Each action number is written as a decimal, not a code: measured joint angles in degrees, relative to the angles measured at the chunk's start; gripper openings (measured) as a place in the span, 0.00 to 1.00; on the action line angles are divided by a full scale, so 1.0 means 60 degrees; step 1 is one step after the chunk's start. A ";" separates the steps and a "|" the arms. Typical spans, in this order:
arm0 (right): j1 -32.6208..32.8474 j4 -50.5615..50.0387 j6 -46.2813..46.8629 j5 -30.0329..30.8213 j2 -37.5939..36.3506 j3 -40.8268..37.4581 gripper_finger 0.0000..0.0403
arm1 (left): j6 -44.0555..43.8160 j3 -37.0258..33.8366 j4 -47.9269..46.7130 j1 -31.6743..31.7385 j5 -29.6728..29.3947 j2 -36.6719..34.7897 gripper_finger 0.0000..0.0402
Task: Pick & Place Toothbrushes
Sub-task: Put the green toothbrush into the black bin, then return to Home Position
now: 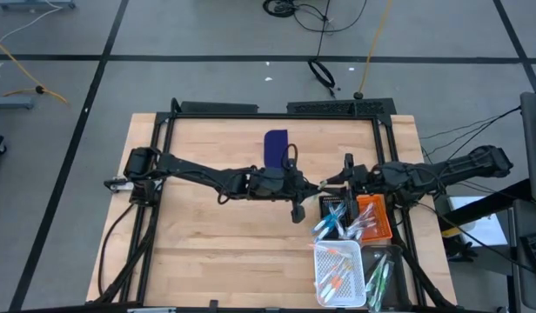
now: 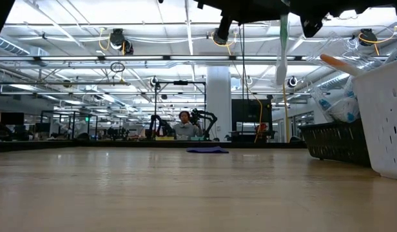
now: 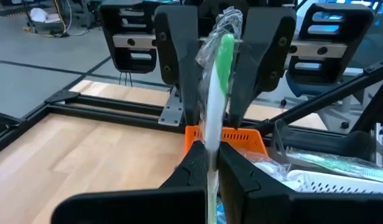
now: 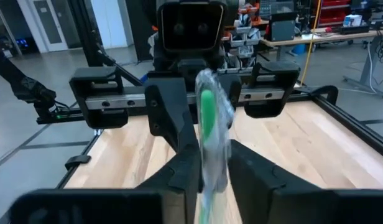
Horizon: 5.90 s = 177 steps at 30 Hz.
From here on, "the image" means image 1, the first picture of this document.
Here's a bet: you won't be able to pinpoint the black coiled floor cable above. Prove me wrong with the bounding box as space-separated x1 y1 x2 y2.
306 0 338 99

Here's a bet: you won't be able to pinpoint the black perforated plastic basket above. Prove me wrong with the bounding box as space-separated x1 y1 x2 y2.
319 195 355 241

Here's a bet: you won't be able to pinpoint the black table frame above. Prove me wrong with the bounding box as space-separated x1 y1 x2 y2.
93 97 459 313

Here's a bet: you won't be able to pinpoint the yellow floor cable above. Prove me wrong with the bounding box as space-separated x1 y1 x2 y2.
0 33 70 105

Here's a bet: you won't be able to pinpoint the orange perforated plastic basket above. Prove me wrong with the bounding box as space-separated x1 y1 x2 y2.
353 194 393 243

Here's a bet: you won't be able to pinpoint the grey desk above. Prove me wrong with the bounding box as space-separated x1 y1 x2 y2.
506 197 536 313

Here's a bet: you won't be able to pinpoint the dark grey plastic bin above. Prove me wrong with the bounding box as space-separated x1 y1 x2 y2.
361 243 404 312

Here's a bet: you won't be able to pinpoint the white floor cable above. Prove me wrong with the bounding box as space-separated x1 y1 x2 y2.
0 0 63 44

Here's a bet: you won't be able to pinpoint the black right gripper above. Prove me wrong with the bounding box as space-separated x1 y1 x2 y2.
325 153 378 218

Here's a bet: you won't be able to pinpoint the black tangled floor cables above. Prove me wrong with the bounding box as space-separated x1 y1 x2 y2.
262 0 369 35

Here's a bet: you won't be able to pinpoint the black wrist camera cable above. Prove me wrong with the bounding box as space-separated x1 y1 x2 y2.
279 142 299 171

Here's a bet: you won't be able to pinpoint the silver control box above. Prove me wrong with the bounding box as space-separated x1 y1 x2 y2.
104 175 133 193

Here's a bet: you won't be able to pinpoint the black perforated panel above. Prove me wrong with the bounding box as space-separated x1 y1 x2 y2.
286 97 398 117

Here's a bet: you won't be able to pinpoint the black diagonal strut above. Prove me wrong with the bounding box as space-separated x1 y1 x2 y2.
437 177 534 227

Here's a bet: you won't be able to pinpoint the dark blue cloth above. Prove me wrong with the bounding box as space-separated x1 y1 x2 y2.
263 129 290 170

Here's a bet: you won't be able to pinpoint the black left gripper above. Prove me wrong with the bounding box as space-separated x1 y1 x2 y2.
244 167 325 225

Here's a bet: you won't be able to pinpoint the white sheet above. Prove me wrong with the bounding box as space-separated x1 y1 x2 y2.
448 195 509 248

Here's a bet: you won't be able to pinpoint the white perforated plastic basket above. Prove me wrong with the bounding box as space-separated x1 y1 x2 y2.
313 238 368 309

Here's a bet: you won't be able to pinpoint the grey floor base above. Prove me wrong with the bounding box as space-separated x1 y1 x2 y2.
0 95 36 110
0 0 77 10

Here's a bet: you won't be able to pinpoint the green toothbrush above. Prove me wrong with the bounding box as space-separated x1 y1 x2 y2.
317 176 340 191
367 277 385 312
364 253 387 293
372 260 395 313

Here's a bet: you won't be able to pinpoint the black flat box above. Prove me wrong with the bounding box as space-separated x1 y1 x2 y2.
179 100 259 116

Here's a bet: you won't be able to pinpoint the blue toothbrush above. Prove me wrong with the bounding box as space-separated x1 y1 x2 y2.
315 208 343 238
311 219 334 241
326 203 345 239
322 203 347 227

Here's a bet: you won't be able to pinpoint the yellow hanging cable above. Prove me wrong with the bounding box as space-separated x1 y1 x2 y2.
353 0 394 100

